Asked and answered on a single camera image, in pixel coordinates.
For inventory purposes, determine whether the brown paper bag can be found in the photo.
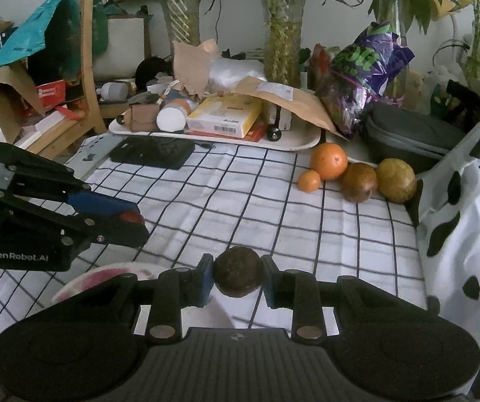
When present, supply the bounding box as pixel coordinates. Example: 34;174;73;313
0;65;57;145

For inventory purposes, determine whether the checkered tablecloth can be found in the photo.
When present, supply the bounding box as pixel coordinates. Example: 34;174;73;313
0;134;437;344

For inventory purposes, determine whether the black rectangular device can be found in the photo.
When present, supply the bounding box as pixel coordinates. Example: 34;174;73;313
109;136;196;170

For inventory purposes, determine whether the white framed board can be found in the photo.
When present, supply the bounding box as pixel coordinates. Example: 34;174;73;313
93;16;151;82

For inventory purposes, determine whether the dark round passion fruit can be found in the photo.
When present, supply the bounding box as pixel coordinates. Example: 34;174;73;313
213;247;263;297

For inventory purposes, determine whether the brown paper envelope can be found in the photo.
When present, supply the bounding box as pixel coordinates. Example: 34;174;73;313
229;76;347;141

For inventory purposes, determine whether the wooden chair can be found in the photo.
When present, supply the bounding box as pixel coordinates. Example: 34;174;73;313
24;0;109;155

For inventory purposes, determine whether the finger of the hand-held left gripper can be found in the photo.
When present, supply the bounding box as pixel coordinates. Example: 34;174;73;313
0;141;143;219
0;188;150;249

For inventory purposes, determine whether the teal plastic bag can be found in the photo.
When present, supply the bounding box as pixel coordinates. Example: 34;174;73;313
0;0;109;74

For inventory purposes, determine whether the white floral plate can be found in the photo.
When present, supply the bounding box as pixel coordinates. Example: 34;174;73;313
52;262;159;302

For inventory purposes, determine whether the black wheeled tool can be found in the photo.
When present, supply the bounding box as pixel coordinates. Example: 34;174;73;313
265;105;293;141

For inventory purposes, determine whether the cow print blanket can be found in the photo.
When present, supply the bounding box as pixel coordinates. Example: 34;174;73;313
416;117;480;402

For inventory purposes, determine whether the yellow and white box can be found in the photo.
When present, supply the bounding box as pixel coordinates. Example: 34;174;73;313
186;94;263;139

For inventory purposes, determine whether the small cardboard box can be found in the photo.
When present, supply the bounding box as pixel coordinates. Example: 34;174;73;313
129;104;159;132

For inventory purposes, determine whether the black zip case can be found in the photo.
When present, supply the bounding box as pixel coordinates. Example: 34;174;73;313
361;103;469;174

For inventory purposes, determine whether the yellow-green round fruit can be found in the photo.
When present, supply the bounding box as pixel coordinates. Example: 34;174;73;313
376;158;417;203

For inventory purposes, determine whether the small orange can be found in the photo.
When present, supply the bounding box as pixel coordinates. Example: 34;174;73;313
298;170;321;193

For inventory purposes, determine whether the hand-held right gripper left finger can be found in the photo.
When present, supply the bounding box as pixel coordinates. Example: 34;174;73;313
77;255;215;341

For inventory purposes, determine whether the brown round fruit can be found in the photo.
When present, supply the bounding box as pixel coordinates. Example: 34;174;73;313
340;162;379;204

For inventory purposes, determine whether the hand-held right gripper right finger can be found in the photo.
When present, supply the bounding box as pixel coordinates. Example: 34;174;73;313
261;255;430;341

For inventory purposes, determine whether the white plastic bag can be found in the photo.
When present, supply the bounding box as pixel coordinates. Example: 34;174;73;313
209;56;266;93

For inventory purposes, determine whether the crumpled brown paper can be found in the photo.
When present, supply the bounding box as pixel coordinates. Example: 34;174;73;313
172;39;221;97

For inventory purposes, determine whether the red box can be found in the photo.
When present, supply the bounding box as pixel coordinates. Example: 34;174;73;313
35;80;71;105

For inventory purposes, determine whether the white tray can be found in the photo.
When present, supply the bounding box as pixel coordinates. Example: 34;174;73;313
108;118;322;152

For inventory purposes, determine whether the glass vase with bamboo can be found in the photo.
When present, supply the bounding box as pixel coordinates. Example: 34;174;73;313
158;0;201;47
261;0;308;86

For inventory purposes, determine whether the large orange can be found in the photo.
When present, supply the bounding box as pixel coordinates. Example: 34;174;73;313
310;143;348;182

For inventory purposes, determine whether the purple foil bag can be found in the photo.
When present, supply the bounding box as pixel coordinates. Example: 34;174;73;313
315;23;415;139

